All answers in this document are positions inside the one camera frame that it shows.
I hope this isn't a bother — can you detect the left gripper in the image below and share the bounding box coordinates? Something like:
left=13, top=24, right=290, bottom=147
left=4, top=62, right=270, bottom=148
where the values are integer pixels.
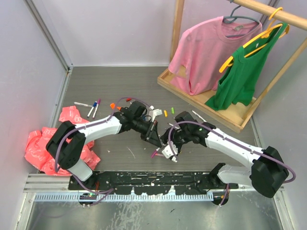
left=131, top=117, right=161, bottom=147

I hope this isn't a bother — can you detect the blue cap marker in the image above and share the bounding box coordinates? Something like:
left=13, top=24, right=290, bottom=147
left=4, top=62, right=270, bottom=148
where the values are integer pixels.
left=87, top=101, right=97, bottom=117

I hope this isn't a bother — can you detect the yellow hanger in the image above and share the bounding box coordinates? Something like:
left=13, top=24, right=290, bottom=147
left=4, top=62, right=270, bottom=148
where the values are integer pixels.
left=219, top=7, right=290, bottom=73

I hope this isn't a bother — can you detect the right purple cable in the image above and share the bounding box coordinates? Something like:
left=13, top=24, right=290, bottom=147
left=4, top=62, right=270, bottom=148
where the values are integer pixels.
left=168, top=120, right=296, bottom=207

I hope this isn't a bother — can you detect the pink cap marker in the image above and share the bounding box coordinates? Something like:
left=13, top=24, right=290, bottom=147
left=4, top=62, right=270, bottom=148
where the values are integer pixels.
left=151, top=148, right=160, bottom=158

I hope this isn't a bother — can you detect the grey hanger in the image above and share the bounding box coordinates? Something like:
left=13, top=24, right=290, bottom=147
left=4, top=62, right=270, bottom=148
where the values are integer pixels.
left=223, top=5, right=261, bottom=32

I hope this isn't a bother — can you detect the red crumpled plastic bag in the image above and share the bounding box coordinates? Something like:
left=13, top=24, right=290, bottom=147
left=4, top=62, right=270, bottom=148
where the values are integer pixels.
left=24, top=106, right=101, bottom=176

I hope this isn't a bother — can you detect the white silver marker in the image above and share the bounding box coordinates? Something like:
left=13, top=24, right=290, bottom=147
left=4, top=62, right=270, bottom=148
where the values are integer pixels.
left=74, top=102, right=92, bottom=107

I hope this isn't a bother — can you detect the wooden clothes rack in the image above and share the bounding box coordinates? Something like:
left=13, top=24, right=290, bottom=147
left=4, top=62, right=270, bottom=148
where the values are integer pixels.
left=157, top=0, right=307, bottom=133

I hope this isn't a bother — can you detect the cable duct rail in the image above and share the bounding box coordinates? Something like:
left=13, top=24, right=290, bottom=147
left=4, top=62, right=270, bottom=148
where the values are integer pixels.
left=34, top=192, right=214, bottom=203

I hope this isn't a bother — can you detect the green tank top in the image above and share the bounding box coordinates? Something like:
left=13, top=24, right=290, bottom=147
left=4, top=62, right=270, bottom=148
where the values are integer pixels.
left=205, top=23, right=288, bottom=111

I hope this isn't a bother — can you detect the pink t-shirt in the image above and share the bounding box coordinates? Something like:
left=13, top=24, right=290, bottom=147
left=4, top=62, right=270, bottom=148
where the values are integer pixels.
left=168, top=16, right=262, bottom=95

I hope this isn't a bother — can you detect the green cap marker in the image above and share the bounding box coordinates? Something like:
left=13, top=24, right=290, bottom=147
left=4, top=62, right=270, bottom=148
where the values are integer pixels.
left=191, top=110, right=206, bottom=122

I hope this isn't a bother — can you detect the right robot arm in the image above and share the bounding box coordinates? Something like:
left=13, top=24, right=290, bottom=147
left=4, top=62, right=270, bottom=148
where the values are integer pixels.
left=160, top=111, right=289, bottom=198

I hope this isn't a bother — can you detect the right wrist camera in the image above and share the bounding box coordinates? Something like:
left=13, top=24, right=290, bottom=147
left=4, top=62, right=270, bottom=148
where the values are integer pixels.
left=162, top=141, right=178, bottom=162

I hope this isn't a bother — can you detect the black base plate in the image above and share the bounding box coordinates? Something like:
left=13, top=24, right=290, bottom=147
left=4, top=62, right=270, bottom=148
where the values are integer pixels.
left=83, top=171, right=226, bottom=196

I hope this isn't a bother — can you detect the purple cap white marker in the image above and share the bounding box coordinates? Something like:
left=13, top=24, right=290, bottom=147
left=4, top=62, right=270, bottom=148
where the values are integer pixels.
left=92, top=98, right=101, bottom=119

